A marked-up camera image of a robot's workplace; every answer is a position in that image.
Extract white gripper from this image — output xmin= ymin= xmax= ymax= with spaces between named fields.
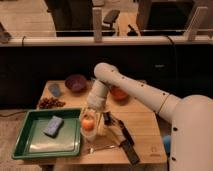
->
xmin=79 ymin=80 xmax=109 ymax=135

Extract orange red apple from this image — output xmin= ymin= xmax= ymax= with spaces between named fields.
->
xmin=81 ymin=118 xmax=95 ymax=131

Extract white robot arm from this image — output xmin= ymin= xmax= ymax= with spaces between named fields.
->
xmin=87 ymin=63 xmax=213 ymax=171

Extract blue plastic cup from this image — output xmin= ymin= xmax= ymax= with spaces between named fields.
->
xmin=48 ymin=83 xmax=61 ymax=97

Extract silver fork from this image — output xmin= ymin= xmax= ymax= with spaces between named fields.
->
xmin=83 ymin=145 xmax=118 ymax=154

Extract wooden table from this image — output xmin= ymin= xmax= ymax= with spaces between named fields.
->
xmin=22 ymin=80 xmax=167 ymax=167

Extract orange bowl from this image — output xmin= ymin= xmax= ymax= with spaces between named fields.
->
xmin=110 ymin=86 xmax=128 ymax=101

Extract blue sponge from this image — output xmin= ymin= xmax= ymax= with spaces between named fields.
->
xmin=43 ymin=116 xmax=63 ymax=137

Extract purple bowl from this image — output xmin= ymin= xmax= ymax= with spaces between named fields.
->
xmin=65 ymin=74 xmax=87 ymax=93

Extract bunch of red grapes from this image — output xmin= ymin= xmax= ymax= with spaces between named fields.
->
xmin=38 ymin=98 xmax=65 ymax=109

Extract green plastic tray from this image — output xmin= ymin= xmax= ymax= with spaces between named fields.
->
xmin=12 ymin=108 xmax=81 ymax=160

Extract black office chair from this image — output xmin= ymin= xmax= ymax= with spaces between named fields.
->
xmin=102 ymin=10 xmax=120 ymax=36

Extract black handled knife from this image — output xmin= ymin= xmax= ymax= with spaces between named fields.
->
xmin=103 ymin=112 xmax=134 ymax=145

